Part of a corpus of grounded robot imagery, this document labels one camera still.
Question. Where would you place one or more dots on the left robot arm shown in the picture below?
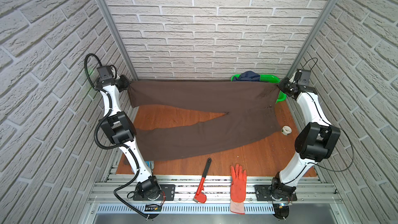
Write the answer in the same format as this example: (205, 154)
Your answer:
(116, 130)

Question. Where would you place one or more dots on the white tape roll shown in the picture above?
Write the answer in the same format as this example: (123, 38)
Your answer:
(286, 130)

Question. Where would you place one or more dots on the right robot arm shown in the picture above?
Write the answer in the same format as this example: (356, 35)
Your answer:
(314, 143)

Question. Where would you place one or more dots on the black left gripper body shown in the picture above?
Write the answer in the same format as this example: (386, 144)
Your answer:
(123, 82)

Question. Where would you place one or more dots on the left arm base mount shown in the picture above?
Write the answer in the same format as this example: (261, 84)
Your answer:
(155, 193)

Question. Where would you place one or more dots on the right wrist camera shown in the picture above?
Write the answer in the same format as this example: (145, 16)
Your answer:
(302, 77)

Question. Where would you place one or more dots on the green plastic basket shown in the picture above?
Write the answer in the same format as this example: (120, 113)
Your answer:
(270, 79)

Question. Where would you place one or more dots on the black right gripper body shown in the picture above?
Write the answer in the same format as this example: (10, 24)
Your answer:
(288, 86)

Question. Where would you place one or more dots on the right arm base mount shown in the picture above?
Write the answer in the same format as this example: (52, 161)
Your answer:
(274, 193)

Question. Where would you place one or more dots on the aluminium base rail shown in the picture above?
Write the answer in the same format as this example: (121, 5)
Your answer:
(179, 191)

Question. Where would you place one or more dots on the blue grey work glove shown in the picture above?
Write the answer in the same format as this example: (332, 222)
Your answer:
(150, 164)

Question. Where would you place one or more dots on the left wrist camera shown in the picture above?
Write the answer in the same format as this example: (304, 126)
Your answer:
(106, 74)

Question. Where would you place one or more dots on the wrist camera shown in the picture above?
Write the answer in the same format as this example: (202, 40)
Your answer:
(302, 77)
(106, 74)

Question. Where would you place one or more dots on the dark blue jeans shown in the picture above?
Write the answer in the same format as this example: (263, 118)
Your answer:
(248, 76)

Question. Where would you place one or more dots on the red pipe wrench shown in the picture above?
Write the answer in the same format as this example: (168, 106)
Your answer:
(200, 197)

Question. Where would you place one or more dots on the red rubber glove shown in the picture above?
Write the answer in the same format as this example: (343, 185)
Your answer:
(238, 189)

